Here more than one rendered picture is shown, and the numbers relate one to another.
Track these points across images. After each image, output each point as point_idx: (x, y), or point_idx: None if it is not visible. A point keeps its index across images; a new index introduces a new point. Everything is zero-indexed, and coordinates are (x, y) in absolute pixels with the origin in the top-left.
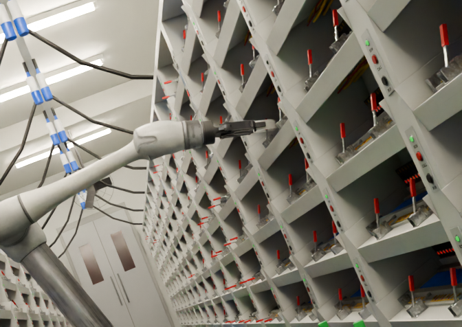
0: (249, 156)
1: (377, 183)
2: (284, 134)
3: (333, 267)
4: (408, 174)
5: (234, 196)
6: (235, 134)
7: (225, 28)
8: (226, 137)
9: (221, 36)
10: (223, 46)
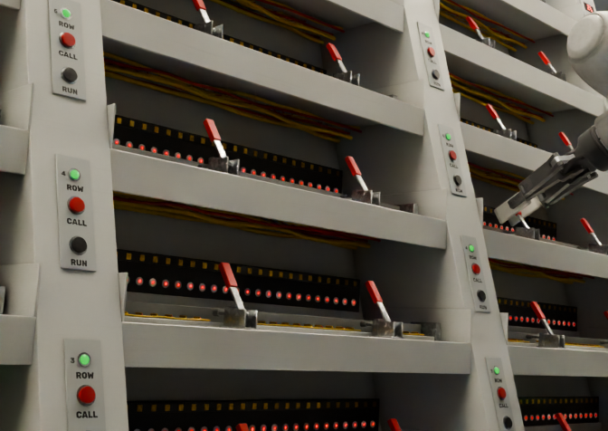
0: (447, 201)
1: None
2: None
3: None
4: None
5: (86, 153)
6: (555, 182)
7: (537, 75)
8: (556, 170)
9: (516, 63)
10: (500, 65)
